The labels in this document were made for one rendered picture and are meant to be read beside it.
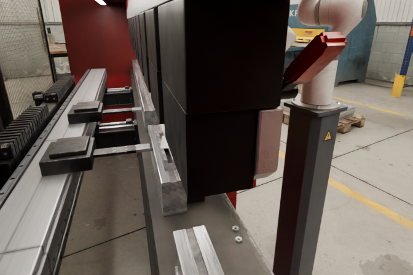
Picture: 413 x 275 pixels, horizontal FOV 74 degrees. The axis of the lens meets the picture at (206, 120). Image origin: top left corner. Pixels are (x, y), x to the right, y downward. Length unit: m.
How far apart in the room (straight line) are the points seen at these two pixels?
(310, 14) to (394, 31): 6.39
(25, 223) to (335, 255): 1.72
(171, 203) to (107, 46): 2.31
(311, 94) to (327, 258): 1.11
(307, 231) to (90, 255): 1.26
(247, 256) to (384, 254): 1.57
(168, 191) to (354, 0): 0.85
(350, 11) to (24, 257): 1.07
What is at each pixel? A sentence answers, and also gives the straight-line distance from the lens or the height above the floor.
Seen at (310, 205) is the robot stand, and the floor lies 0.57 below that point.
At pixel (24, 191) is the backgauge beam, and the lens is 0.71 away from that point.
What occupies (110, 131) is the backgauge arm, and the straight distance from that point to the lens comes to 1.36.
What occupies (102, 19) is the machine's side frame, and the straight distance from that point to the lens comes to 2.85.
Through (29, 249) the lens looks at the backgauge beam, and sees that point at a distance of 0.55.
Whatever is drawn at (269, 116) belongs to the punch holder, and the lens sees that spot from 0.24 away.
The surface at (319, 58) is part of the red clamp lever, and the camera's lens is 0.23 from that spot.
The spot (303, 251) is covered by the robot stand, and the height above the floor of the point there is 0.31.
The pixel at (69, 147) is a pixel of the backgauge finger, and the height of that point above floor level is 1.03.
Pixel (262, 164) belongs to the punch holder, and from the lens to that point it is 0.26.
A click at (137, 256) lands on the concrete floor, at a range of 1.88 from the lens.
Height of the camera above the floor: 1.32
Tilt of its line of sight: 20 degrees down
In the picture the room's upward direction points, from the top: straight up
